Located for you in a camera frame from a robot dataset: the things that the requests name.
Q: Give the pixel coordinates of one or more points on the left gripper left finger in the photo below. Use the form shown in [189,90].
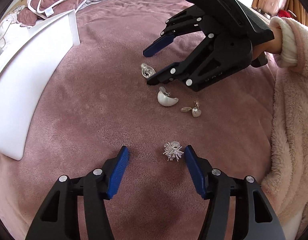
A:
[57,217]

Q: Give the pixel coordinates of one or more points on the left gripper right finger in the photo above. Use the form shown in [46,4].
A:
[254,216]

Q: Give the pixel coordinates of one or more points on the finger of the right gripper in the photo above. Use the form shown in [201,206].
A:
[187,71]
[184,22]

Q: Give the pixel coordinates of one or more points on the gold heart pearl earring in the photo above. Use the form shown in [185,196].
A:
[195,111]

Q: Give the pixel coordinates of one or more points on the white pearl crescent earring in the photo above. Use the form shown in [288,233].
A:
[164,98]

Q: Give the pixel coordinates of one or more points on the silver teardrop earring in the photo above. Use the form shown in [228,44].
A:
[147,71]

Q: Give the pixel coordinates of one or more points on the person's right hand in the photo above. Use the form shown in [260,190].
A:
[273,46]

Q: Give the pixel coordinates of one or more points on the peach window curtain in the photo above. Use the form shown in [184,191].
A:
[274,8]

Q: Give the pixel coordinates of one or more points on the pink fluffy right sleeve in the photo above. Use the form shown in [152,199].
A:
[286,185]

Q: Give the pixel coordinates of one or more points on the pink velvet blanket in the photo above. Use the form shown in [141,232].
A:
[98,101]

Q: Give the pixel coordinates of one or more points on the white plastic storage bin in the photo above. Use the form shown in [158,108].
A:
[25,69]

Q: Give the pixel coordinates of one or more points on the bear print grey quilt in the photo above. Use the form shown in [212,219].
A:
[11,28]

